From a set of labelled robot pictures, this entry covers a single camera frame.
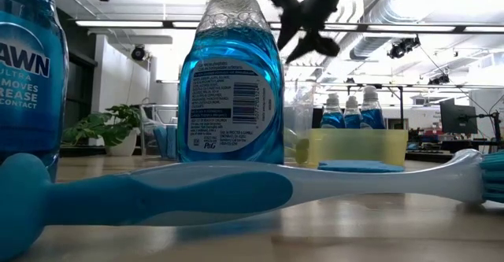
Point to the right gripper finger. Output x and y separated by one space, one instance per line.
289 14
319 45

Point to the blue dish soap bottle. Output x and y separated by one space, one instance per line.
230 108
351 118
332 118
29 97
372 116

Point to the blue sponge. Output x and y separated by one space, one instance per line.
358 167
172 142
161 142

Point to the clear plastic bin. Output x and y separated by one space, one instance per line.
297 112

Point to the black track spotlight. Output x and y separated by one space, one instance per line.
439 80
401 49

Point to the yellow plastic tray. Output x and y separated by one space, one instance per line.
354 148

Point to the green leafy plant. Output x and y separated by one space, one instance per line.
102 126

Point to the clear plastic sponge rack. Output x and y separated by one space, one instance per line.
149 136

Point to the black computer monitor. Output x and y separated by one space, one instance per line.
456 116

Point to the white plant pot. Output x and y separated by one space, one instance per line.
124 146

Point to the black background desk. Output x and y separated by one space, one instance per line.
453 146

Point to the blue dish brush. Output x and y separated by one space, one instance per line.
157 195

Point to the silver ventilation duct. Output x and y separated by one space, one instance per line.
370 45

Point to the ceiling light rail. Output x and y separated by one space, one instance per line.
393 28

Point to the round black ceiling camera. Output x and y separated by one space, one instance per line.
138 53

